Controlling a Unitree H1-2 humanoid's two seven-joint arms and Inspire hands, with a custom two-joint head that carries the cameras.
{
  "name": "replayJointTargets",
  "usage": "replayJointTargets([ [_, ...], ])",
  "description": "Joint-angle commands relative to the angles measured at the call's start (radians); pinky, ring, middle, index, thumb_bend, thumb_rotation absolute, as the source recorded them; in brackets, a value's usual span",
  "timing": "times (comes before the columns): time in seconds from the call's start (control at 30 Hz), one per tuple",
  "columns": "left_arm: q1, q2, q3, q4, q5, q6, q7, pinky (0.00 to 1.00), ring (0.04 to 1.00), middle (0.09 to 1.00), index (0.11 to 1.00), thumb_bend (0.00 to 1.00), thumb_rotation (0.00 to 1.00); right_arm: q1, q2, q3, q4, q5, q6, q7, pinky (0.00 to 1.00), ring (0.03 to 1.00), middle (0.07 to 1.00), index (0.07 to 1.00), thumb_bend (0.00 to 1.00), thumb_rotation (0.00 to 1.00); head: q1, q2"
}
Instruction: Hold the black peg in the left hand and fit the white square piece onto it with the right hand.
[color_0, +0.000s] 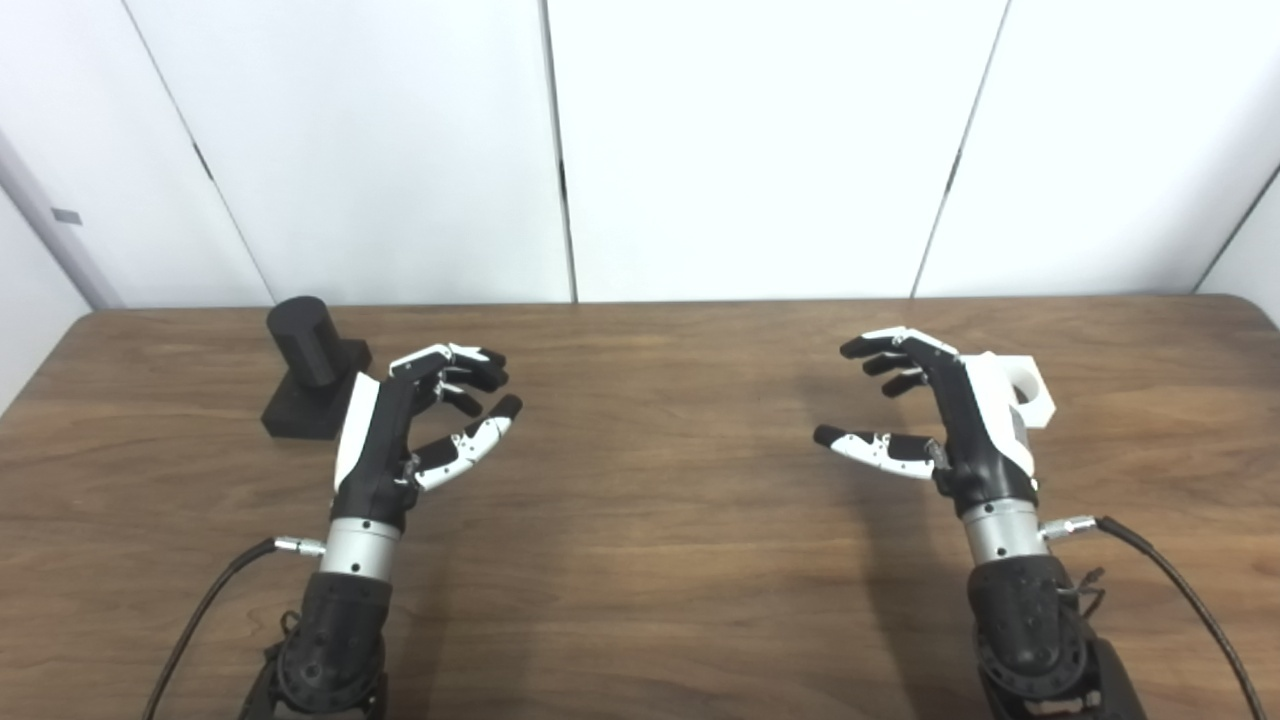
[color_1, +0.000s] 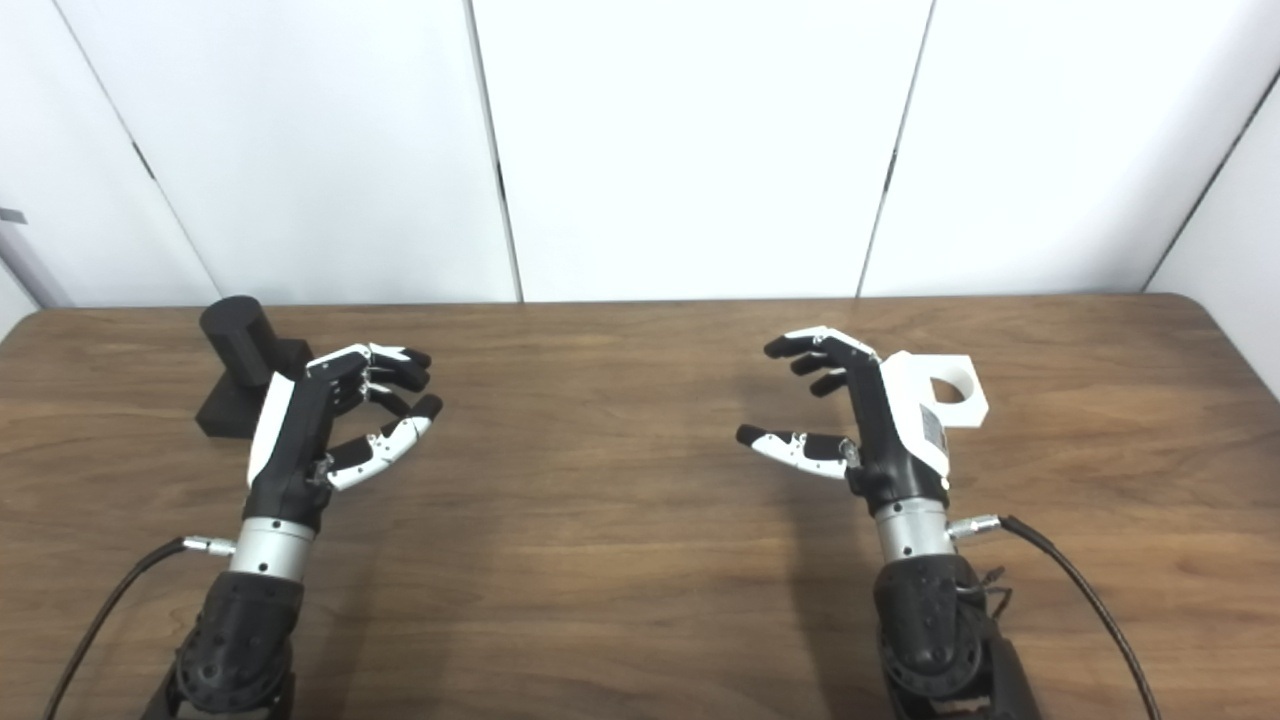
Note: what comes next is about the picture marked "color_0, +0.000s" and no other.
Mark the small grey wall tag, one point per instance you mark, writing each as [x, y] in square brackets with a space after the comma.
[67, 216]

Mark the black peg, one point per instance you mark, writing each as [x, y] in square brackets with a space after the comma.
[305, 345]

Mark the white square piece with hole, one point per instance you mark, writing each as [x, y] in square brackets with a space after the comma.
[1040, 405]

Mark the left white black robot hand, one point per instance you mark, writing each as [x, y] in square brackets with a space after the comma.
[372, 450]

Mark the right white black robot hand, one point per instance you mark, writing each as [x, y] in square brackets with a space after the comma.
[972, 440]

